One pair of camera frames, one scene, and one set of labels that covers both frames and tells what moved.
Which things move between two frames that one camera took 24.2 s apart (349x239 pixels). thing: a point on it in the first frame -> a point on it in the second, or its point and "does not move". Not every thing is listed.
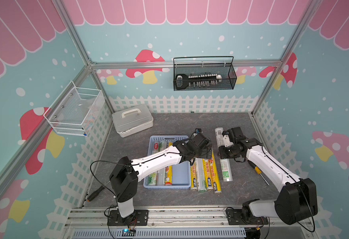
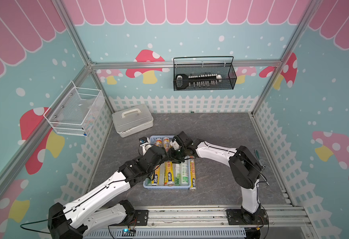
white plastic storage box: (133, 120) does not move
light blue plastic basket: (179, 177) does not move
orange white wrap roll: (194, 175) does not move
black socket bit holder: (182, 81) does not move
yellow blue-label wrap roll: (215, 174) -> (169, 174)
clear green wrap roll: (200, 175) -> (161, 175)
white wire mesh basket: (76, 110) does not move
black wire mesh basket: (203, 73) does not move
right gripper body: (228, 152) -> (176, 156)
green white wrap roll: (225, 163) -> (185, 173)
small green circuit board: (128, 232) does not move
